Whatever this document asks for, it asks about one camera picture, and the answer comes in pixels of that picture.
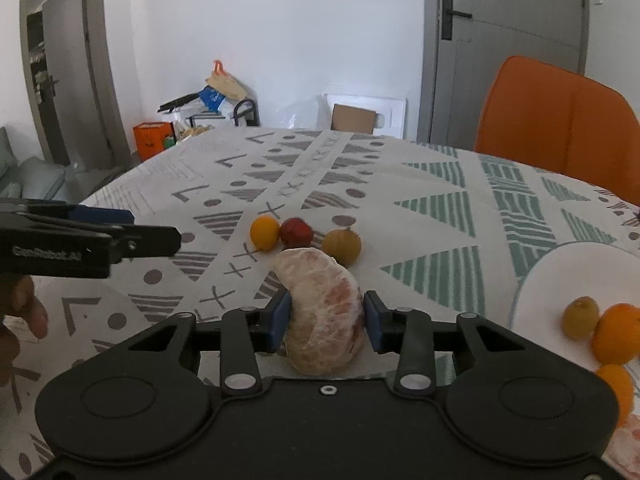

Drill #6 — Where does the yellow-brown round fruit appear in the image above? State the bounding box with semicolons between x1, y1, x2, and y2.
321;229;361;268

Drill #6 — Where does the person's left hand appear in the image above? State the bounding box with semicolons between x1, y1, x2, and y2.
0;274;50;386

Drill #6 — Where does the grey sofa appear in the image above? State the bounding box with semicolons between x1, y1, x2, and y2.
0;127;72;203

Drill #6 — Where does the white round plate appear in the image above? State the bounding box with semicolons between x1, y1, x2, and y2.
508;239;640;480

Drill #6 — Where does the orange box on floor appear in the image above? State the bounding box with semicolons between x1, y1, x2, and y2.
134;122;176;162

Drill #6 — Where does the pile of bags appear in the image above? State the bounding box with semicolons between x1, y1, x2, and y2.
157;60;260;140

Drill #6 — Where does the small orange kumquat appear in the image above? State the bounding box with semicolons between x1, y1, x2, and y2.
596;364;634;427

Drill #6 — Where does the black door handle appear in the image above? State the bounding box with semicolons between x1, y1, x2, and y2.
440;0;473;41

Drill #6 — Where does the orange chair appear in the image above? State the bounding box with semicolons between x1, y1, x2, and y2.
475;55;639;205

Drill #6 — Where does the brown cardboard box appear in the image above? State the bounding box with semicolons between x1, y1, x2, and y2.
331;104;376;134

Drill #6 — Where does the small red fruit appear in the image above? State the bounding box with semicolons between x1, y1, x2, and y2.
279;218;314;249

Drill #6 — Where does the white foam board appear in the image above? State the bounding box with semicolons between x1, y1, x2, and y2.
323;93;407;139

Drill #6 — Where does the patterned white tablecloth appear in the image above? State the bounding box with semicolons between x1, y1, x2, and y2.
1;128;639;479

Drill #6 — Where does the small yellow kumquat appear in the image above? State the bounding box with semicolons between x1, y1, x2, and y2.
250;216;280;252

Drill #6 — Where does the peeled pomelo piece on plate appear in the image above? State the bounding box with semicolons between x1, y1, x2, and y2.
608;415;640;479

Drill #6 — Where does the peeled pomelo segment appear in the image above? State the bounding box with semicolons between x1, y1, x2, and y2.
273;247;364;376

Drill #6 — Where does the grey side door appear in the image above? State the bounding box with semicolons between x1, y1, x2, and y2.
18;0;131;170

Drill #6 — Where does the orange tangerine on plate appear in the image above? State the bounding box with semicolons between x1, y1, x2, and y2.
591;304;640;365

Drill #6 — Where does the greenish brown fruit on plate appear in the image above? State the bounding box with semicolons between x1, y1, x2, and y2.
561;296;600;340

